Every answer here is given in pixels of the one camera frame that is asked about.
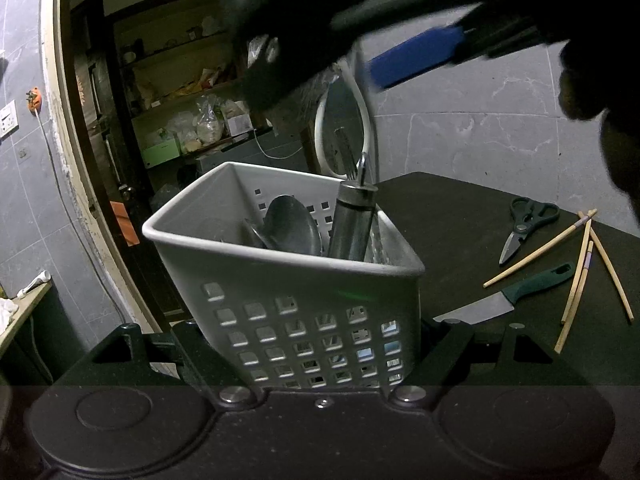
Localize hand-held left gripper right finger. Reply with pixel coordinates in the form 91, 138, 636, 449
389, 312, 576, 406

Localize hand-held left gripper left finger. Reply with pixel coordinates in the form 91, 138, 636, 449
62, 322, 261, 406

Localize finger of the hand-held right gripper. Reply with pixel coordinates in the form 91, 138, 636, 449
367, 7, 546, 92
220, 0, 511, 113

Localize blue ceramic spoon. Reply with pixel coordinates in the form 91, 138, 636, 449
356, 347, 403, 361

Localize green-handled knife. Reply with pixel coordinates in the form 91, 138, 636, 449
432, 261, 575, 324

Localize grey perforated plastic basket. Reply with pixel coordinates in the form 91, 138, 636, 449
141, 161, 427, 393

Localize wooden chopstick purple band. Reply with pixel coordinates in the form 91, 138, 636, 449
553, 252, 593, 353
482, 208, 598, 289

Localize steel-handled peeler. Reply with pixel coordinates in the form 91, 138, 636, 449
327, 152, 378, 262

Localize large metal spoon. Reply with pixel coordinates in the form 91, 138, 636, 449
262, 194, 321, 256

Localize person's right forearm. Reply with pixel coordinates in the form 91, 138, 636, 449
557, 35, 640, 211

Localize clear plastic bag dark contents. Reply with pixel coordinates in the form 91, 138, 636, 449
280, 67, 341, 131

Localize small white box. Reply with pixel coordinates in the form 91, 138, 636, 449
225, 112, 253, 136

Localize wooden shelf unit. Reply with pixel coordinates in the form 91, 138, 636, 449
110, 0, 281, 171

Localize clear bags on shelf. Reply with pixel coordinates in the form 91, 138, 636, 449
192, 95, 226, 146

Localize dark grey cabinet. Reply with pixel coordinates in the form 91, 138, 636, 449
195, 132, 308, 176

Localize green box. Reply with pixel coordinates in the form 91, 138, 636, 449
141, 137, 181, 168

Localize white tube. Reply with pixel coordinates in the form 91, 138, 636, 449
17, 271, 51, 298

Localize white hose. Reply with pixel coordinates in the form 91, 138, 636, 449
314, 47, 376, 178

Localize white cable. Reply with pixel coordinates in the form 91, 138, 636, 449
252, 130, 301, 157

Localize black handled scissors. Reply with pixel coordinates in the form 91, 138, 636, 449
499, 197, 561, 266

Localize thin wall cable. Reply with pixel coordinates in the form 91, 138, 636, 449
35, 112, 126, 323

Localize beige door frame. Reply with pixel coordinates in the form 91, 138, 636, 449
40, 0, 161, 331

